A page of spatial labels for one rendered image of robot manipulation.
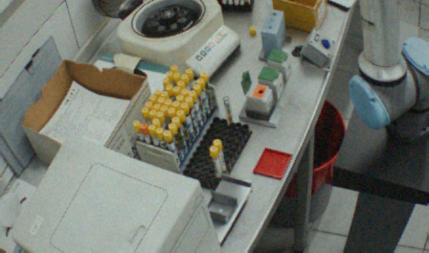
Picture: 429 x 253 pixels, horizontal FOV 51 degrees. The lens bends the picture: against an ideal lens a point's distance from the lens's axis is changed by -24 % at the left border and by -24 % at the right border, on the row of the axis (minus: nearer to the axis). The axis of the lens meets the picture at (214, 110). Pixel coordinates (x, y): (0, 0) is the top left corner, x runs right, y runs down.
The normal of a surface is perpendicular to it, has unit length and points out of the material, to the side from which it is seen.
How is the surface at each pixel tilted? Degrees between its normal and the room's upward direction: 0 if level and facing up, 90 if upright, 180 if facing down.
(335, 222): 0
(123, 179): 0
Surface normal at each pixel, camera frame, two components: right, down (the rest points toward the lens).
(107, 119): -0.13, -0.68
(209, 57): 0.23, -0.46
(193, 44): 0.82, 0.33
